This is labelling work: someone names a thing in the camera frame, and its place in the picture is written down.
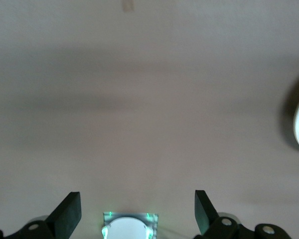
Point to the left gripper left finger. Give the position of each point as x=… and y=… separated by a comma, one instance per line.
x=64, y=214

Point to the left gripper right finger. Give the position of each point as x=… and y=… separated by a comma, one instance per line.
x=205, y=216

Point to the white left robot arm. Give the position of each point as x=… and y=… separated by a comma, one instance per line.
x=128, y=229

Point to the small brown tape patch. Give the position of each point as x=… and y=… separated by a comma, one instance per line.
x=128, y=5

